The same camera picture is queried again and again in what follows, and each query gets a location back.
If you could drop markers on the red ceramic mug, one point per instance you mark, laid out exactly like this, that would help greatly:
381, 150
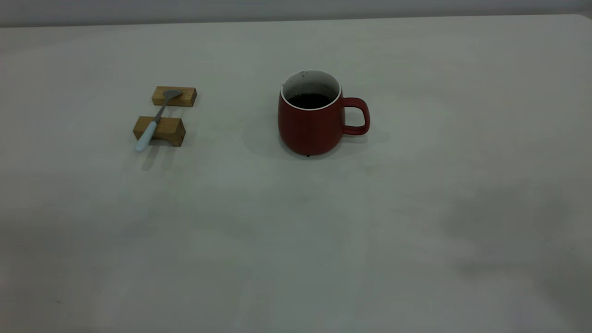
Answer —
307, 129

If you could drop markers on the flat rectangular wooden block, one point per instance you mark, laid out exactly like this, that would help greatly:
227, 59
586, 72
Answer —
187, 98

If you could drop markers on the arched wooden block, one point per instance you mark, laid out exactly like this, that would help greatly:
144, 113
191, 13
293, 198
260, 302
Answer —
172, 130

